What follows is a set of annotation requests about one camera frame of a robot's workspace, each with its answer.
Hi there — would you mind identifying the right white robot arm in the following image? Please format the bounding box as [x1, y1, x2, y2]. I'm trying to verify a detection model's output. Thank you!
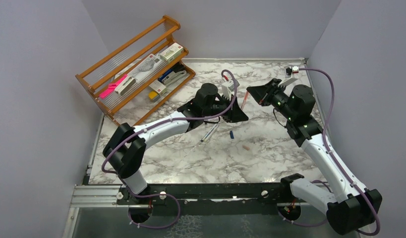
[247, 78, 382, 235]

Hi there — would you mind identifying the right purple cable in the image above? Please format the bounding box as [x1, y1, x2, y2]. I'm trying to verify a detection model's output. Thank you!
[278, 67, 381, 237]

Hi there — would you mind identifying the purple cable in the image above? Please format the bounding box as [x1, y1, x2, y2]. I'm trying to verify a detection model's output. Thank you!
[278, 67, 381, 237]
[101, 69, 239, 230]

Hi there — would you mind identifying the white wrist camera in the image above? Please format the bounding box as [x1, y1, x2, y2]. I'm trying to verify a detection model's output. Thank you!
[278, 66, 299, 88]
[221, 79, 240, 101]

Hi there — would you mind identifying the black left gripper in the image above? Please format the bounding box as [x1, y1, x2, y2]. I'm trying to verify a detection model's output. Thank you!
[202, 92, 247, 121]

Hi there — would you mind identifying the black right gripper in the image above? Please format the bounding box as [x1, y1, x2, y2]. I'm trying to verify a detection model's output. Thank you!
[246, 78, 296, 121]

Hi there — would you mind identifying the wooden shelf rack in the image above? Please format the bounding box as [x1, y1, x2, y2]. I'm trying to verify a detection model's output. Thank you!
[75, 15, 195, 126]

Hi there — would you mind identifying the yellow grey eraser block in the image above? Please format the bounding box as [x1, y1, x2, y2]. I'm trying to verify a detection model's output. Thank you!
[148, 91, 160, 102]

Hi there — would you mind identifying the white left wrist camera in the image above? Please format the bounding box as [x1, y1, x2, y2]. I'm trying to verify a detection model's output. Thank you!
[221, 79, 240, 101]

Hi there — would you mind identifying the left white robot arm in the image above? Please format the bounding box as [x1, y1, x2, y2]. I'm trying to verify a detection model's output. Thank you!
[103, 83, 248, 204]

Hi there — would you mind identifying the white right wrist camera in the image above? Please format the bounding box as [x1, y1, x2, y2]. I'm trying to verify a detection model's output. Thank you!
[278, 66, 299, 88]

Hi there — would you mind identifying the long white printed box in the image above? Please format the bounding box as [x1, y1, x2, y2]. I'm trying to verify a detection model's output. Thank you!
[127, 54, 165, 82]

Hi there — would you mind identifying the pink highlighter marker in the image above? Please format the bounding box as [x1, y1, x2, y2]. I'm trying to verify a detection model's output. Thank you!
[99, 74, 127, 99]

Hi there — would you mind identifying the orange pen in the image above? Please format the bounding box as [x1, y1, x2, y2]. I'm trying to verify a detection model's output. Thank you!
[240, 91, 249, 110]

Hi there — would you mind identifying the beige deli staples box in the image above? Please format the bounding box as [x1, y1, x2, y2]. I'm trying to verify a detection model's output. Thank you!
[149, 80, 167, 96]

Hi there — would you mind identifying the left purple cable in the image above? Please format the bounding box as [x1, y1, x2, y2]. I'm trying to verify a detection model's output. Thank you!
[101, 69, 239, 230]

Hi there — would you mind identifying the blue grey stapler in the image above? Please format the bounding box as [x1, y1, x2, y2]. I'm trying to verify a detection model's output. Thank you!
[158, 63, 186, 86]

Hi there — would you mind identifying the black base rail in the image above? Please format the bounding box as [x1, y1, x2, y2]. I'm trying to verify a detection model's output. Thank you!
[116, 182, 303, 217]

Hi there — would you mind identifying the green white deli box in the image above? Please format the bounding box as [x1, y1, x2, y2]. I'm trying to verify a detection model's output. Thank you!
[160, 43, 184, 63]

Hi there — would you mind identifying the white blue tip marker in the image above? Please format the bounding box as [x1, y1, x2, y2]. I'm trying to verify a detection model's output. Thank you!
[200, 124, 219, 143]

